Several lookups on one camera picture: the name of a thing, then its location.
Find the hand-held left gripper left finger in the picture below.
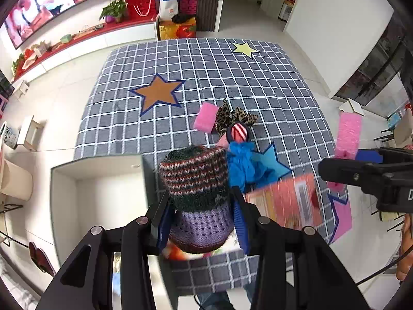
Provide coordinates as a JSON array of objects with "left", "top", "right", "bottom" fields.
[{"left": 35, "top": 197, "right": 178, "bottom": 310}]

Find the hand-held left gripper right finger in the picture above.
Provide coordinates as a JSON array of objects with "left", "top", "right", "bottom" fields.
[{"left": 231, "top": 185, "right": 371, "bottom": 310}]

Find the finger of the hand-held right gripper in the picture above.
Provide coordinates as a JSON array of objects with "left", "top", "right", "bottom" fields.
[
  {"left": 318, "top": 157, "right": 367, "bottom": 188},
  {"left": 355, "top": 149, "right": 384, "bottom": 164}
]

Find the pink foam sheet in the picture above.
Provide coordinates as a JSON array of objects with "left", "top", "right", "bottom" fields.
[{"left": 327, "top": 111, "right": 363, "bottom": 191}]

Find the striped knit hat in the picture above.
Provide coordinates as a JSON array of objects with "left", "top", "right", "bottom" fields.
[{"left": 158, "top": 145, "right": 236, "bottom": 254}]

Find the white storage box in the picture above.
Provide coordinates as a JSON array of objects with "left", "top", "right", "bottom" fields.
[{"left": 50, "top": 154, "right": 162, "bottom": 265}]

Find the blue fluffy cloth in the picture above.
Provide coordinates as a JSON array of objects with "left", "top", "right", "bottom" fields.
[{"left": 225, "top": 141, "right": 275, "bottom": 192}]

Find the person's right hand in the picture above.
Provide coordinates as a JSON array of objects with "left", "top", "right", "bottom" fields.
[{"left": 396, "top": 215, "right": 413, "bottom": 281}]

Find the pink orange printed carton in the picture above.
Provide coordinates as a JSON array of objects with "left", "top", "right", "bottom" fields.
[{"left": 245, "top": 173, "right": 323, "bottom": 233}]

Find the person's jeans leg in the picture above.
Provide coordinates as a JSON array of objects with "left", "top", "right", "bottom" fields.
[{"left": 195, "top": 284, "right": 256, "bottom": 310}]

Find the glass door cabinet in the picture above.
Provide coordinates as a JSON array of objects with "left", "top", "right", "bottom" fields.
[{"left": 334, "top": 6, "right": 413, "bottom": 117}]

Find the red white striped ball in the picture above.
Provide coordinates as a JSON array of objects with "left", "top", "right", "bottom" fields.
[{"left": 225, "top": 122, "right": 253, "bottom": 144}]

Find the leopard print bow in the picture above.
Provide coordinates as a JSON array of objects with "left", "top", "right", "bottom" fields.
[{"left": 216, "top": 98, "right": 259, "bottom": 138}]

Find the pink sponge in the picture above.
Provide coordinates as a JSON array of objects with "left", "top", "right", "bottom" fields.
[{"left": 193, "top": 102, "right": 220, "bottom": 134}]

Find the beige waste bin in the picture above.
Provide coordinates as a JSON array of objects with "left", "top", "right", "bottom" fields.
[{"left": 0, "top": 161, "right": 34, "bottom": 201}]

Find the grey checked star blanket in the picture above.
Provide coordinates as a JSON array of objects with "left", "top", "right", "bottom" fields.
[{"left": 74, "top": 38, "right": 352, "bottom": 294}]

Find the white stool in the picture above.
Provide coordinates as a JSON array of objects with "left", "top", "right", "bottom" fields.
[
  {"left": 16, "top": 115, "right": 44, "bottom": 152},
  {"left": 13, "top": 81, "right": 31, "bottom": 99}
]

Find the white mini fridge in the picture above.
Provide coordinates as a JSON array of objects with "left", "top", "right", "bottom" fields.
[{"left": 279, "top": 2, "right": 296, "bottom": 22}]

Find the orange fruit carton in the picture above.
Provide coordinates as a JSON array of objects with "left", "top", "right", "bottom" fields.
[{"left": 159, "top": 18, "right": 197, "bottom": 40}]

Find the white red television cabinet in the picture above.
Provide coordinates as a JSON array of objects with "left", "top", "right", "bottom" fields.
[{"left": 11, "top": 18, "right": 158, "bottom": 83}]

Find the white shopping bag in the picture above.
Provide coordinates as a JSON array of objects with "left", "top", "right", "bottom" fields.
[{"left": 159, "top": 0, "right": 185, "bottom": 23}]

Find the red gift bag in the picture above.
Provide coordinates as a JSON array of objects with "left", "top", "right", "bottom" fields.
[{"left": 127, "top": 0, "right": 156, "bottom": 20}]

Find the potted green plant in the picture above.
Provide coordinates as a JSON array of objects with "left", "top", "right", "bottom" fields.
[{"left": 99, "top": 0, "right": 128, "bottom": 24}]

